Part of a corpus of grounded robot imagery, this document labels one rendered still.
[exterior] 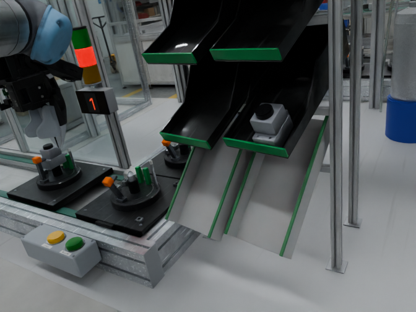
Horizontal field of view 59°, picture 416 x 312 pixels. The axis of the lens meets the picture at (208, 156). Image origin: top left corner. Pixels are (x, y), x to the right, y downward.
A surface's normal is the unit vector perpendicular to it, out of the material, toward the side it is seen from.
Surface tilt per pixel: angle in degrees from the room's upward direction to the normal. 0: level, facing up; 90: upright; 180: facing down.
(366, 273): 0
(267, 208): 45
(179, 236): 90
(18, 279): 0
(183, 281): 0
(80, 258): 90
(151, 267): 90
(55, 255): 90
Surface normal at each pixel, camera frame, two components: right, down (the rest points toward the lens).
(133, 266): -0.51, 0.44
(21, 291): -0.15, -0.90
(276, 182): -0.57, -0.34
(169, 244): 0.85, 0.10
